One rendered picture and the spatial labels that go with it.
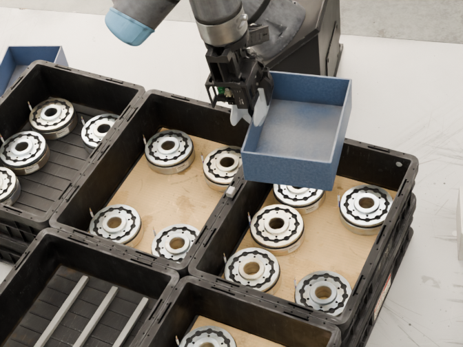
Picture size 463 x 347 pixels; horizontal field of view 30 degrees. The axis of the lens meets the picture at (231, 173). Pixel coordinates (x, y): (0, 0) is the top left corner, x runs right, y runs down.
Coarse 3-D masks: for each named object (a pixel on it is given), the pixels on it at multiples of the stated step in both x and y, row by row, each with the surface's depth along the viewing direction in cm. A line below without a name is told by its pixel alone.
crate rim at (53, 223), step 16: (144, 96) 183; (160, 96) 183; (176, 96) 182; (224, 112) 177; (112, 144) 175; (96, 160) 172; (240, 176) 165; (224, 192) 162; (64, 208) 165; (64, 224) 162; (208, 224) 158; (96, 240) 158; (144, 256) 155; (192, 256) 153
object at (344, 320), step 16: (352, 144) 167; (368, 144) 166; (416, 160) 162; (240, 192) 162; (224, 208) 160; (400, 208) 157; (384, 224) 153; (208, 240) 157; (384, 240) 151; (368, 256) 149; (192, 272) 151; (368, 272) 147; (240, 288) 148; (288, 304) 144; (352, 304) 143; (336, 320) 141
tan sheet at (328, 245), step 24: (336, 192) 172; (312, 216) 169; (336, 216) 168; (312, 240) 165; (336, 240) 164; (360, 240) 164; (288, 264) 162; (312, 264) 161; (336, 264) 161; (360, 264) 160; (288, 288) 158
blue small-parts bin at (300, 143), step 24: (288, 72) 152; (288, 96) 156; (312, 96) 155; (336, 96) 153; (288, 120) 153; (312, 120) 153; (336, 120) 152; (264, 144) 150; (288, 144) 150; (312, 144) 149; (336, 144) 140; (264, 168) 142; (288, 168) 141; (312, 168) 139; (336, 168) 144
